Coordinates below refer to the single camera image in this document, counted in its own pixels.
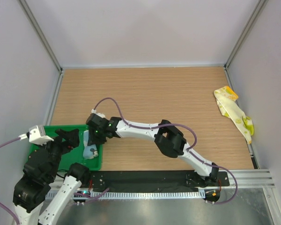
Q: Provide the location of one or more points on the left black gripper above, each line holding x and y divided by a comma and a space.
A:
71, 138

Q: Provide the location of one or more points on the aluminium front rail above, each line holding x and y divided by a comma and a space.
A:
255, 178

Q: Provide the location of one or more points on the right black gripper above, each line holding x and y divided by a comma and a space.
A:
94, 140

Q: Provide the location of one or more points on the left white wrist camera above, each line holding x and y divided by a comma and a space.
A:
36, 135

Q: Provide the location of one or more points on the blue polka dot towel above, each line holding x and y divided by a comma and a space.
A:
90, 151

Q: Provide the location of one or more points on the green plastic tray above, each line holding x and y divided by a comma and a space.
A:
93, 161

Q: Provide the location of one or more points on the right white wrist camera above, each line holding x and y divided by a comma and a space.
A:
93, 111

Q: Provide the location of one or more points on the white slotted cable duct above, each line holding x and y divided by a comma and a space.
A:
133, 196

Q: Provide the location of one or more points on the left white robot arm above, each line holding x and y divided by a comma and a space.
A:
31, 190

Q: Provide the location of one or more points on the yellow green patterned towel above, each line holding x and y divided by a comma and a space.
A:
226, 102

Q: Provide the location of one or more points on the left aluminium frame post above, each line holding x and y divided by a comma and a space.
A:
36, 27

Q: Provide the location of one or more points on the aluminium frame post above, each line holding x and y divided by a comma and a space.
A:
246, 31
36, 27

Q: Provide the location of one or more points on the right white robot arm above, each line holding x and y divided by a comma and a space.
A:
166, 135

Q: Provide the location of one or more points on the right aluminium frame post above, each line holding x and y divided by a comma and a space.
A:
246, 31

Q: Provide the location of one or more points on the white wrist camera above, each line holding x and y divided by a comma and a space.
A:
93, 111
36, 135

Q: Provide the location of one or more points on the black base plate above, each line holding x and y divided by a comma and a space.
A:
152, 181

